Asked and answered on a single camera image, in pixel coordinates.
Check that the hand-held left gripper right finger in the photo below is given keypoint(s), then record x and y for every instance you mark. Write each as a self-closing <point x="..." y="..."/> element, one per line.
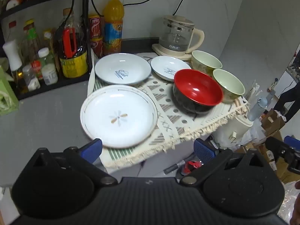
<point x="204" y="150"/>

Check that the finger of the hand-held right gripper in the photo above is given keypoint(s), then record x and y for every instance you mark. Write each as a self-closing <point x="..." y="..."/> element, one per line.
<point x="292" y="142"/>
<point x="275" y="145"/>

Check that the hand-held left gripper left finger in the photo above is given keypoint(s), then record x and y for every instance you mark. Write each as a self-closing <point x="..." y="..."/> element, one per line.
<point x="91" y="148"/>

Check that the white plate brown flower print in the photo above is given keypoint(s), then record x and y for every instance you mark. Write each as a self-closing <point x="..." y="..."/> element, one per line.
<point x="131" y="105"/>

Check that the red and black bowl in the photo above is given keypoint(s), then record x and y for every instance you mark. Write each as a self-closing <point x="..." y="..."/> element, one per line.
<point x="196" y="89"/>

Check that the pale green bowl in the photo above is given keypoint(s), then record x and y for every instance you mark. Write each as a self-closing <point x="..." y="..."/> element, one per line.
<point x="206" y="61"/>
<point x="229" y="84"/>

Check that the large white plate blue print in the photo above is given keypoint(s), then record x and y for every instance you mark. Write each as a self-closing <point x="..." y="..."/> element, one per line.
<point x="110" y="64"/>

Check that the small white plate blue print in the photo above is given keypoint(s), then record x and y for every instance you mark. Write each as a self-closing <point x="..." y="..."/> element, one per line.
<point x="161" y="64"/>

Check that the person's right forearm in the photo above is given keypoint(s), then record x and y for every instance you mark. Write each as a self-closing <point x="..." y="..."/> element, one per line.
<point x="296" y="212"/>

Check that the red tool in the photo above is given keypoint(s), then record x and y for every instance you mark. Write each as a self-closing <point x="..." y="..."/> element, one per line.
<point x="192" y="166"/>

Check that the cardboard box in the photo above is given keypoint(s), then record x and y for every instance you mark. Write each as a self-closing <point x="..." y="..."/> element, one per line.
<point x="273" y="121"/>

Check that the black marker pen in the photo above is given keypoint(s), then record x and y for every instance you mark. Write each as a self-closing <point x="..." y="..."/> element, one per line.
<point x="178" y="164"/>

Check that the white plastic spray bottle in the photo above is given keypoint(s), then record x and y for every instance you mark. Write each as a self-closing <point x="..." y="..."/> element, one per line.
<point x="234" y="127"/>

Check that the clear water bottle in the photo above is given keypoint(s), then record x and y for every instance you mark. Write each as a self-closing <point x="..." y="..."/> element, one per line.
<point x="257" y="109"/>

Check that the patterned fringed placemat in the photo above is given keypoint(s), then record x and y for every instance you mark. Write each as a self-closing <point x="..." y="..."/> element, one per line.
<point x="168" y="121"/>

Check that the black metal rack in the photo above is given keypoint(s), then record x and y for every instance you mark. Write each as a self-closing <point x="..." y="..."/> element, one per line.
<point x="58" y="84"/>

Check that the white lid seasoning jar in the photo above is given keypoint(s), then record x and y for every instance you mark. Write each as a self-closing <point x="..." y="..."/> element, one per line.
<point x="48" y="70"/>

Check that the clear salt jar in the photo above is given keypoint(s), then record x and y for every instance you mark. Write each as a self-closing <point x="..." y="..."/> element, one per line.
<point x="31" y="79"/>

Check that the red label jar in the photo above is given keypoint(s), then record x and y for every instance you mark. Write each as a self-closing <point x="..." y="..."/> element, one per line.
<point x="37" y="69"/>

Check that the green tissue box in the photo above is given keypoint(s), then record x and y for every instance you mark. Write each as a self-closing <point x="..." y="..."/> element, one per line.
<point x="7" y="98"/>

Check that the cream kettle base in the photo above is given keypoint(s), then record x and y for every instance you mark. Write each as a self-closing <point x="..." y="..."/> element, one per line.
<point x="164" y="51"/>

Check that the yellow cap bottle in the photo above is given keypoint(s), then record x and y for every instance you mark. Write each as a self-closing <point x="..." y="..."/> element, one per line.
<point x="48" y="38"/>

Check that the glass electric kettle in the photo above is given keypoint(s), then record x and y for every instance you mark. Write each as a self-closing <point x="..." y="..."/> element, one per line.
<point x="175" y="34"/>

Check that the oil bottle tall white cap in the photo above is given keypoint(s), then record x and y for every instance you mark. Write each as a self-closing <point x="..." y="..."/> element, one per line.
<point x="13" y="56"/>

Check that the orange juice bottle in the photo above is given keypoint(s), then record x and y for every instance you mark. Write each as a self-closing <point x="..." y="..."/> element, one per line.
<point x="113" y="28"/>

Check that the green cap sauce bottle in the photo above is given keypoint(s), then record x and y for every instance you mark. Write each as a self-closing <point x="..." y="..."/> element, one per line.
<point x="31" y="37"/>

